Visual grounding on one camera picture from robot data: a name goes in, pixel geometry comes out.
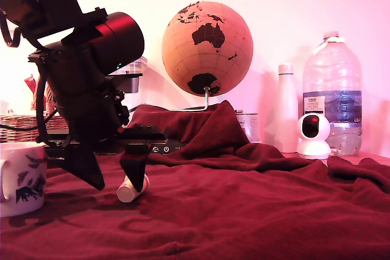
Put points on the white cup-shaped coffee capsule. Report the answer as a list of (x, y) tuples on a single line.
[(126, 193)]

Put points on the white mug with blue print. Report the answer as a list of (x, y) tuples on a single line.
[(18, 181)]

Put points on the black box with German flag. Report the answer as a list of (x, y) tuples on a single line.
[(170, 149)]

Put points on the clear plastic container with lid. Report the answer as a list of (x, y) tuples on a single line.
[(143, 95)]

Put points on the red packet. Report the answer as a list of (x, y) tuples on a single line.
[(30, 83)]

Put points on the dark red fleece cloth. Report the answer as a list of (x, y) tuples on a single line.
[(213, 217)]

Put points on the metal tin with label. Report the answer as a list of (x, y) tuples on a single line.
[(252, 126)]

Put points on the cork globe on metal stand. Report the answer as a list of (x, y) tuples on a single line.
[(207, 59)]

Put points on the white insulated bottle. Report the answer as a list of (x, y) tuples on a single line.
[(287, 104)]

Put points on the large clear water bottle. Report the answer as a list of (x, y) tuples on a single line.
[(332, 71)]

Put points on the small white round camera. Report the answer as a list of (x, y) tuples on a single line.
[(314, 148)]

